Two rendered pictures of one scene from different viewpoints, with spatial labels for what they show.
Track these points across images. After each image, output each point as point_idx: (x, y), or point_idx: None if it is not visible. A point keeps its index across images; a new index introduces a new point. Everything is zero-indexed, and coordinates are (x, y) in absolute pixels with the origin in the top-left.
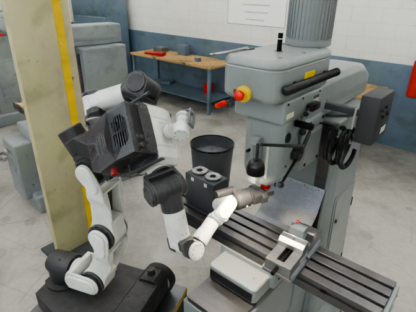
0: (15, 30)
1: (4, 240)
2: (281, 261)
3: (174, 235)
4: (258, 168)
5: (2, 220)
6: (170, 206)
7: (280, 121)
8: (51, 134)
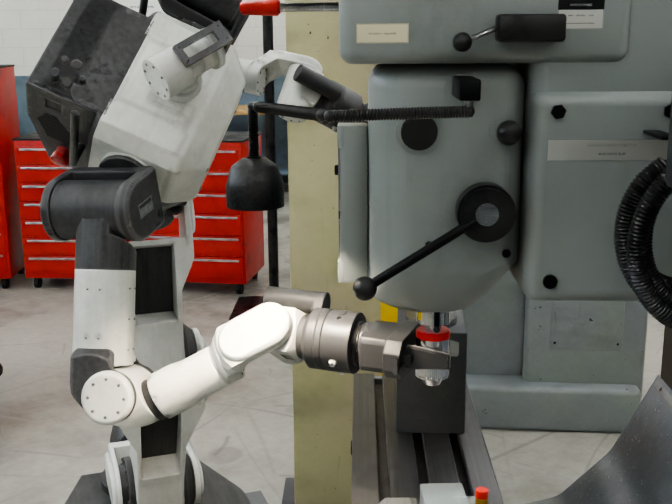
0: None
1: (255, 439)
2: None
3: (73, 330)
4: (235, 178)
5: (288, 408)
6: (78, 247)
7: (339, 46)
8: (328, 204)
